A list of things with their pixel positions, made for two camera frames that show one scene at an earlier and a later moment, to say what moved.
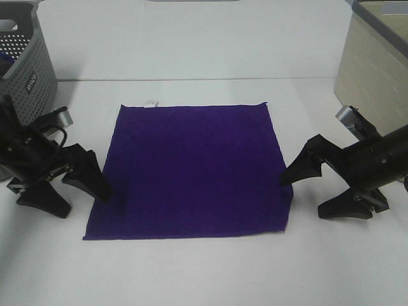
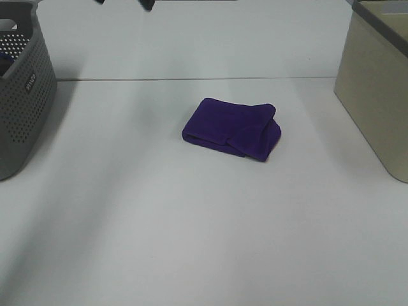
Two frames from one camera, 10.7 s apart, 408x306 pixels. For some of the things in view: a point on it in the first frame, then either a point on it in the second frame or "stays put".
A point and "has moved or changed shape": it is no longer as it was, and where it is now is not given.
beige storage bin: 372,74 stays put
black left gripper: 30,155 to 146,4
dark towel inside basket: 6,62 stays put
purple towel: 185,170 has moved or changed shape
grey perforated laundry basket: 31,84 stays put
